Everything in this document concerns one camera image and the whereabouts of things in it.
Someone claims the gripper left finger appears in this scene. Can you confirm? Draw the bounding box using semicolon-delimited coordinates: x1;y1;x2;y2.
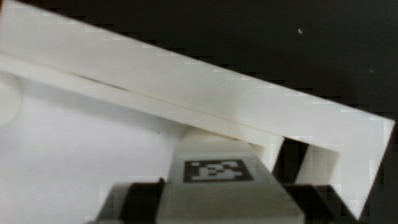
95;179;164;224

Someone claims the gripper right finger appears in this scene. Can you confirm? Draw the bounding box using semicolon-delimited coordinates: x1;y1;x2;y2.
283;184;355;224

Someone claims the white leg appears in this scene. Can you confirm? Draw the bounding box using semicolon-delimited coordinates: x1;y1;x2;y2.
154;129;305;224

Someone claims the white square table top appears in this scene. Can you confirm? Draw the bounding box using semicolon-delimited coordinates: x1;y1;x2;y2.
0;53;282;224

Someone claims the white right rail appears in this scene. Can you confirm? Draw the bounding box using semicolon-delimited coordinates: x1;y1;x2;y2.
0;0;394;214

